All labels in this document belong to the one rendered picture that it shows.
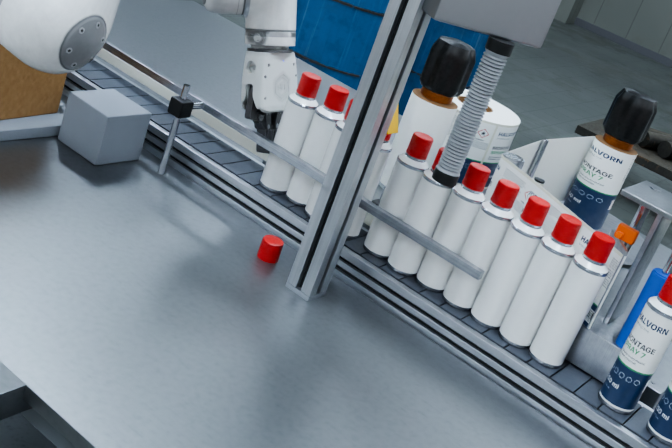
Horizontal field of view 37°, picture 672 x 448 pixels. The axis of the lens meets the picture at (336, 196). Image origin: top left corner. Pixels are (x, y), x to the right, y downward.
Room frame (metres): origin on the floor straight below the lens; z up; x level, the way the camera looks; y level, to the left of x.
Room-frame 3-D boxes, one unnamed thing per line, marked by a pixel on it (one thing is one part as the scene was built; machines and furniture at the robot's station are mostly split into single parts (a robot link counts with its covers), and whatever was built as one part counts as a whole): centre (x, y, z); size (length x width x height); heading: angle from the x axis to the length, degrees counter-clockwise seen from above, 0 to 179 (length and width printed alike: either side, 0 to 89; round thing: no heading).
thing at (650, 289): (1.29, -0.46, 0.98); 0.03 x 0.03 x 0.17
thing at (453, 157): (1.31, -0.13, 1.18); 0.04 x 0.04 x 0.21
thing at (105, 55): (1.65, 0.20, 0.91); 1.07 x 0.01 x 0.02; 61
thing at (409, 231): (1.58, 0.23, 0.96); 1.07 x 0.01 x 0.01; 61
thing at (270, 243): (1.39, 0.07, 0.85); 0.03 x 0.03 x 0.03
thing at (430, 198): (1.42, -0.14, 0.98); 0.05 x 0.05 x 0.20
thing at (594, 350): (1.35, -0.45, 1.01); 0.14 x 0.13 x 0.26; 61
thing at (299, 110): (1.55, 0.10, 0.98); 0.05 x 0.05 x 0.20
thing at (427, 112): (1.76, -0.11, 1.03); 0.09 x 0.09 x 0.30
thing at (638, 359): (1.24, -0.47, 0.98); 0.05 x 0.05 x 0.20
